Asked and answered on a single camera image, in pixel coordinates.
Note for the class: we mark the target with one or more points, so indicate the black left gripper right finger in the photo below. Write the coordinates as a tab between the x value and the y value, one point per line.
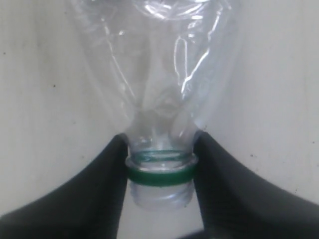
236	203

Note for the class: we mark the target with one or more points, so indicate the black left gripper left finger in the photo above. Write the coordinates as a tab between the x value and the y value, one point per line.
88	206

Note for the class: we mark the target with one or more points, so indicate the clear plastic bottle green label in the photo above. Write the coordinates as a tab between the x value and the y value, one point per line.
159	67

